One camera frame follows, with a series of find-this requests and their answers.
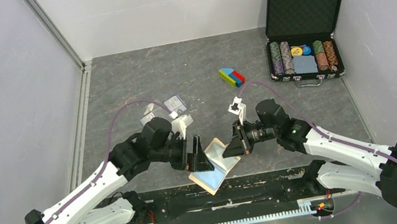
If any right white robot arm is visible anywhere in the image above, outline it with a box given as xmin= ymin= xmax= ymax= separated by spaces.
xmin=223 ymin=99 xmax=397 ymax=208

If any green red chip stack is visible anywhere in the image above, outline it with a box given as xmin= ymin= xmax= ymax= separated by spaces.
xmin=312 ymin=40 xmax=329 ymax=71

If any orange brown chip stack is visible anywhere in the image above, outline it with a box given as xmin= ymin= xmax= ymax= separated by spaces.
xmin=323 ymin=40 xmax=339 ymax=71

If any green purple chip stack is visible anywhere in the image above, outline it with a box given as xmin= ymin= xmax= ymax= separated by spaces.
xmin=269 ymin=42 xmax=284 ymax=76

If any grey pink chip stack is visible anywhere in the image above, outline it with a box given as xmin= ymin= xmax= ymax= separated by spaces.
xmin=279 ymin=41 xmax=294 ymax=74

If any beige card holder wallet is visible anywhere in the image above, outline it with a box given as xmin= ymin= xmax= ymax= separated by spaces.
xmin=183 ymin=134 xmax=247 ymax=199

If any yellow dealer chip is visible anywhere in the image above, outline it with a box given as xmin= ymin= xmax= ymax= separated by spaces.
xmin=290 ymin=46 xmax=303 ymax=57

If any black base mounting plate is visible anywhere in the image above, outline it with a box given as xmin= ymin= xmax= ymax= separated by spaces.
xmin=107 ymin=159 xmax=348 ymax=224

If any black poker chip case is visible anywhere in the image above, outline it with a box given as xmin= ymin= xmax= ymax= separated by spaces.
xmin=265 ymin=0 xmax=346 ymax=86

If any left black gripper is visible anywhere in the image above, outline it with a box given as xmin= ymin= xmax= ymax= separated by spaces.
xmin=147 ymin=129 xmax=213 ymax=180

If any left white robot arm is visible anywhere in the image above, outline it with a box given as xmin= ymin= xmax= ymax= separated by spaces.
xmin=25 ymin=115 xmax=214 ymax=224

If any blue dealer chip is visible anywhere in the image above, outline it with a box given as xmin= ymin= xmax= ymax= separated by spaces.
xmin=302 ymin=45 xmax=312 ymax=56

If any colourful toy brick block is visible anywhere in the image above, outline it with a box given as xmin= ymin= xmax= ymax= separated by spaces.
xmin=218 ymin=67 xmax=246 ymax=88

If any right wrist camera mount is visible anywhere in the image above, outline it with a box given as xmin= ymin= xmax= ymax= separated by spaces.
xmin=228 ymin=97 xmax=247 ymax=124

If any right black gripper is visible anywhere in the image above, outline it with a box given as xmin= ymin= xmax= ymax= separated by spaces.
xmin=217 ymin=113 xmax=281 ymax=159

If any blue playing card deck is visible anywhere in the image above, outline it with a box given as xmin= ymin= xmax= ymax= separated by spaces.
xmin=292 ymin=55 xmax=318 ymax=74

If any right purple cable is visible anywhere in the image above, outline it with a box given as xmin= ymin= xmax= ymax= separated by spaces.
xmin=236 ymin=55 xmax=397 ymax=224

